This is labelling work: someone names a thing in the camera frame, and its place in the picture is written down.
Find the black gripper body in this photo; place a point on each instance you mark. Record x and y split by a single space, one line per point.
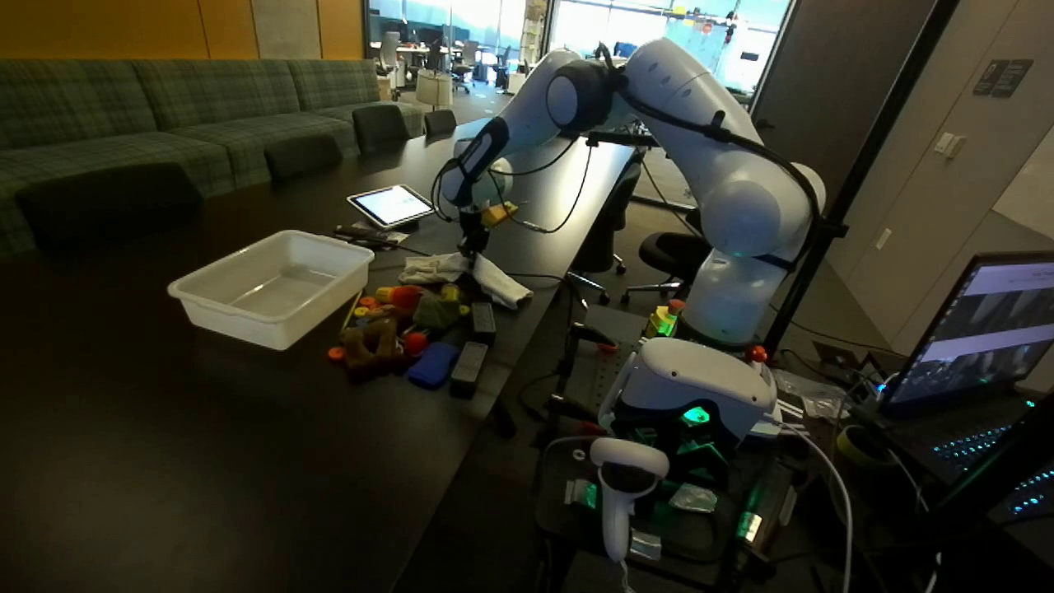
477 230

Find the green plush toy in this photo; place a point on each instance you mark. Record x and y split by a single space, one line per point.
437 310

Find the orange plush toy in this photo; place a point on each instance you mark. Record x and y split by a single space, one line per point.
402 298

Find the small red ball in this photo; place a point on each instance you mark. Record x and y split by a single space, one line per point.
416 340

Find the blue foam block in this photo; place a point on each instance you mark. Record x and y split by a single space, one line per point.
434 362

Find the brown plush toy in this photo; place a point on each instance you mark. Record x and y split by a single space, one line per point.
371 345

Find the small orange toy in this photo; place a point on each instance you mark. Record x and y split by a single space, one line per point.
338 352

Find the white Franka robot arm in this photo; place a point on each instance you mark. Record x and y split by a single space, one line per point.
737 208

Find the white plastic container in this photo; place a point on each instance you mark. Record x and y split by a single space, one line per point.
269 289

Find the tablet with lit screen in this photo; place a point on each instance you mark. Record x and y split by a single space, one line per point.
390 205

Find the green yellow small device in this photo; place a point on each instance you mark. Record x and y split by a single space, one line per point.
663 321

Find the black office chair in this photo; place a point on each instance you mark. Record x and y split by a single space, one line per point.
671 256

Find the dark ottoman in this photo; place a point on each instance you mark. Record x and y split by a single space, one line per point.
102 203
302 155

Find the white VR controller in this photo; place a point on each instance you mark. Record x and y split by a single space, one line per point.
627 483

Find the red stop button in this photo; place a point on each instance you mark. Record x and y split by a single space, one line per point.
758 352

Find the green plaid sofa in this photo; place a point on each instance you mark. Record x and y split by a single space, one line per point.
132 120

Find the black diagonal pole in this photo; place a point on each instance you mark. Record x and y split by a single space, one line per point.
869 166

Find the open laptop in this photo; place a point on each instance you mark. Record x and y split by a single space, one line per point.
976 350

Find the white wall outlet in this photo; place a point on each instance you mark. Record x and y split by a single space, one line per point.
884 237

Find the white light switch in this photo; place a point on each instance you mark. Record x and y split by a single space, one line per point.
945 146

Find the gray wall sign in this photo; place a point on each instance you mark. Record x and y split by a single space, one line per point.
1001 76

